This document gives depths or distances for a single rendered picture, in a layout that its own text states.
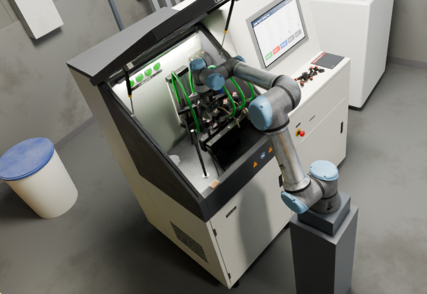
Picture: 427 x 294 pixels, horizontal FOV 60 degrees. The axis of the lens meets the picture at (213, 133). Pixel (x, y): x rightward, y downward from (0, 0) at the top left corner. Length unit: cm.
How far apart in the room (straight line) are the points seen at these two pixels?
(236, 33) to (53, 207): 217
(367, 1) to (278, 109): 190
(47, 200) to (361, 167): 255
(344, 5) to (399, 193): 147
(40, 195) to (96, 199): 47
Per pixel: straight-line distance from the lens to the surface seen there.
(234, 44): 209
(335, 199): 175
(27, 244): 352
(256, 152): 200
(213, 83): 165
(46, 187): 329
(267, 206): 237
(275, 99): 138
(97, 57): 205
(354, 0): 317
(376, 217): 291
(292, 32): 244
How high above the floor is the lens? 234
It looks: 40 degrees down
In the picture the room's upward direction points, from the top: 15 degrees counter-clockwise
